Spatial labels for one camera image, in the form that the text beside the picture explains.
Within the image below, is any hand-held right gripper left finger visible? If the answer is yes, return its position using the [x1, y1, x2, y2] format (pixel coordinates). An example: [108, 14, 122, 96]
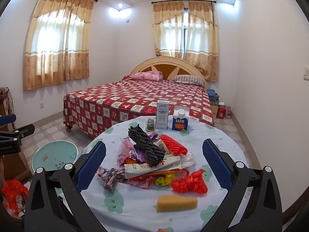
[24, 141, 108, 232]

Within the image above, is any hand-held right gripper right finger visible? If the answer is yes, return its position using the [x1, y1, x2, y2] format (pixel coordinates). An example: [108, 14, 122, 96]
[200, 138, 290, 232]

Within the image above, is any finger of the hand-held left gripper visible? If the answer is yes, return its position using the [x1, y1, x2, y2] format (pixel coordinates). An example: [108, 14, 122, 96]
[0, 124, 36, 145]
[0, 114, 16, 126]

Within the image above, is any pink plastic bag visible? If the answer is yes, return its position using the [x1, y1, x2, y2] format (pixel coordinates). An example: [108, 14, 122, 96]
[116, 137, 136, 167]

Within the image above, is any teal round trash bin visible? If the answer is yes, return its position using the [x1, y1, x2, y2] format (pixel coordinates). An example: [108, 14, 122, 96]
[32, 140, 79, 177]

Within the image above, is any red foam net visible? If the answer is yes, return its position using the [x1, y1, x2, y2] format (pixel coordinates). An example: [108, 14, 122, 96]
[158, 134, 188, 155]

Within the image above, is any yellow plastic bag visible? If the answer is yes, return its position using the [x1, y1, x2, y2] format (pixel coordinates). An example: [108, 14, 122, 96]
[154, 170, 184, 186]

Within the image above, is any brown wooden cabinet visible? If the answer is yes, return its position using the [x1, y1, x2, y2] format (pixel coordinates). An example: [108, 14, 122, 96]
[0, 89, 32, 182]

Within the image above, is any checked cloth scrap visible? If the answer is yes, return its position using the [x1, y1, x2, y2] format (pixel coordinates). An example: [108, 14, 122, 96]
[97, 167, 126, 192]

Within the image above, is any red plastic bag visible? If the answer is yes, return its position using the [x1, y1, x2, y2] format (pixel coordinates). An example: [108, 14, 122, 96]
[171, 169, 208, 194]

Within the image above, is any red floor bag with box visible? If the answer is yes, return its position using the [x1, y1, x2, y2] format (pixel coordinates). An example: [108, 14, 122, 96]
[1, 179, 29, 219]

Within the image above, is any purple wrapper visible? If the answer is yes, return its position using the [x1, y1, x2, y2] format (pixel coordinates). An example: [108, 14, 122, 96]
[132, 132, 157, 162]

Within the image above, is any long white wrapper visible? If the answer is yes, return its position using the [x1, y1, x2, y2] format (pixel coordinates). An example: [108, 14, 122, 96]
[124, 156, 181, 180]

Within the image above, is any blue and white carton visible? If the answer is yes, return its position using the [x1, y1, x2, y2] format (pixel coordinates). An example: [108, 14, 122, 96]
[172, 106, 189, 131]

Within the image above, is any dark grey foam net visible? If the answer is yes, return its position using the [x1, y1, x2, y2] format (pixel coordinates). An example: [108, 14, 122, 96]
[127, 124, 167, 168]

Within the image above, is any yellow sponge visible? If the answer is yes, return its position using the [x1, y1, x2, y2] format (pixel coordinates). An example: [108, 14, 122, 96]
[156, 194, 198, 211]

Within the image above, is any cloud-print tablecloth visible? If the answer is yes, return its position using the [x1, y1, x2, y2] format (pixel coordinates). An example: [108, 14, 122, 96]
[60, 116, 251, 232]

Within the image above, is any stack of blue items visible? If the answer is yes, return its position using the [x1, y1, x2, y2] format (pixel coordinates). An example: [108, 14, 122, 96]
[207, 89, 219, 101]

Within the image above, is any small dark packet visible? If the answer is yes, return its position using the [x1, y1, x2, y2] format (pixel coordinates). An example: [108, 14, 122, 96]
[146, 118, 156, 133]

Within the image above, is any tall white carton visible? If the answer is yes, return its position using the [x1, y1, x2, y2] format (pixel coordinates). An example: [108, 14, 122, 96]
[157, 100, 170, 130]

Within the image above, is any bed with red quilt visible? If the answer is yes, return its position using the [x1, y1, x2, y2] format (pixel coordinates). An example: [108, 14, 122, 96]
[63, 78, 215, 139]

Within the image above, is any wide beige curtain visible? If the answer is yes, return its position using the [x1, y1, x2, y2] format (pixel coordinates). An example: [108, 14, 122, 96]
[23, 0, 94, 91]

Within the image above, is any striped pillow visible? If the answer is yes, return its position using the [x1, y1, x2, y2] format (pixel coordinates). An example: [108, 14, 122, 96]
[172, 74, 205, 86]

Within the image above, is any pink pillow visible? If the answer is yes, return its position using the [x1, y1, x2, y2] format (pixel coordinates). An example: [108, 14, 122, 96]
[123, 71, 163, 82]

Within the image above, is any cream wooden bed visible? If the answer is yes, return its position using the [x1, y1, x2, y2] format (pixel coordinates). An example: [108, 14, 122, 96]
[130, 56, 210, 89]

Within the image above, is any long beige curtain panel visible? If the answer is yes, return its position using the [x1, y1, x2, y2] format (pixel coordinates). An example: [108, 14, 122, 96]
[183, 1, 218, 83]

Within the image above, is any narrow beige curtain panel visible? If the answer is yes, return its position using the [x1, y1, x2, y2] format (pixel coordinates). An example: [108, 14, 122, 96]
[153, 1, 185, 61]

